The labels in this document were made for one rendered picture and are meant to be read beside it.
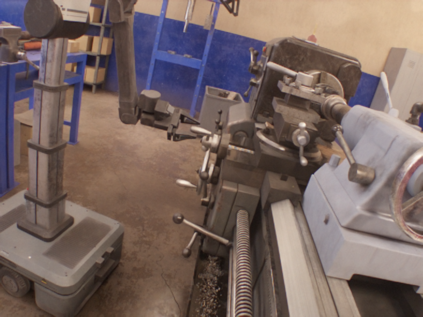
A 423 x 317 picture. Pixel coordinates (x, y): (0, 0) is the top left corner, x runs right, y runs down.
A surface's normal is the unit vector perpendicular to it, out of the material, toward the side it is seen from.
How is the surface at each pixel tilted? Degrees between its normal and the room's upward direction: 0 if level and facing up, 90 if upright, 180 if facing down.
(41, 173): 90
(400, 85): 90
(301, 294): 36
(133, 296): 0
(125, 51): 104
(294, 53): 90
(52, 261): 0
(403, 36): 90
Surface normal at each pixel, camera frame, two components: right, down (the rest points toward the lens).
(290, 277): -0.38, -0.87
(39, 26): -0.25, 0.32
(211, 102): 0.00, 0.39
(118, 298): 0.23, -0.90
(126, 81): -0.11, 0.58
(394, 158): -0.90, -0.43
